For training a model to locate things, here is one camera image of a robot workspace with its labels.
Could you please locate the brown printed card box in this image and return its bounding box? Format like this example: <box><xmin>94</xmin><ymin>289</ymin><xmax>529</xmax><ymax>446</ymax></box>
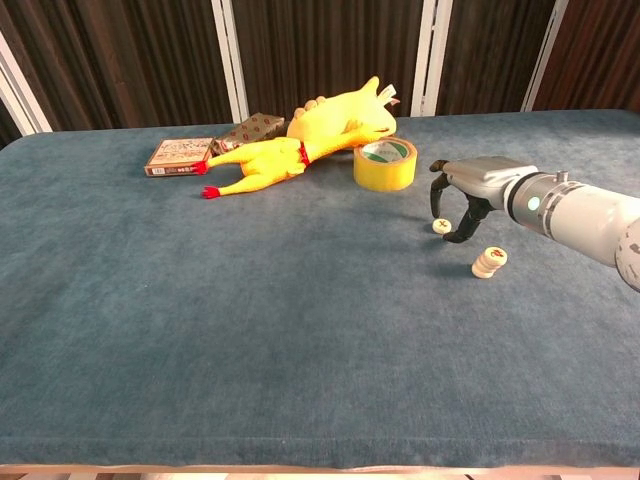
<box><xmin>144</xmin><ymin>137</ymin><xmax>215</xmax><ymax>178</ymax></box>

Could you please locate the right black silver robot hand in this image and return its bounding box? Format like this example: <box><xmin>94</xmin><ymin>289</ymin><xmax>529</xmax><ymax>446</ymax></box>
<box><xmin>428</xmin><ymin>155</ymin><xmax>539</xmax><ymax>245</ymax></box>

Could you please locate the brown foil packet red print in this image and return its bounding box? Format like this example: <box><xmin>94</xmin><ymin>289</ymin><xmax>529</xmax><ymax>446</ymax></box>
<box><xmin>210</xmin><ymin>112</ymin><xmax>286</xmax><ymax>156</ymax></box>

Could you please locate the yellow plush toy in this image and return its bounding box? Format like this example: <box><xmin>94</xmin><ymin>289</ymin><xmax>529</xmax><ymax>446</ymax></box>
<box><xmin>286</xmin><ymin>75</ymin><xmax>401</xmax><ymax>146</ymax></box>

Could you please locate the white partition post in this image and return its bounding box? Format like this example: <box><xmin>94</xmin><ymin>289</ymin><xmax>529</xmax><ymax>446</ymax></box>
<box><xmin>210</xmin><ymin>0</ymin><xmax>250</xmax><ymax>125</ymax></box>
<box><xmin>409</xmin><ymin>0</ymin><xmax>455</xmax><ymax>118</ymax></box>
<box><xmin>520</xmin><ymin>0</ymin><xmax>570</xmax><ymax>113</ymax></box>
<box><xmin>0</xmin><ymin>32</ymin><xmax>54</xmax><ymax>136</ymax></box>

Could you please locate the yellow packing tape roll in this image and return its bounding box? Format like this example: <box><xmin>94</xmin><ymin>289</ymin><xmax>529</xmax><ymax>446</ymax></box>
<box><xmin>353</xmin><ymin>136</ymin><xmax>419</xmax><ymax>193</ymax></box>

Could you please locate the blue felt table cloth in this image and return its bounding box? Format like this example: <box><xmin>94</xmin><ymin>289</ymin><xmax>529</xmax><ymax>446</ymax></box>
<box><xmin>0</xmin><ymin>108</ymin><xmax>640</xmax><ymax>469</ymax></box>

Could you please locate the yellow rubber chicken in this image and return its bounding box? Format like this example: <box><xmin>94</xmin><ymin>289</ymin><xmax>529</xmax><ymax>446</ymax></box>
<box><xmin>191</xmin><ymin>119</ymin><xmax>399</xmax><ymax>201</ymax></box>

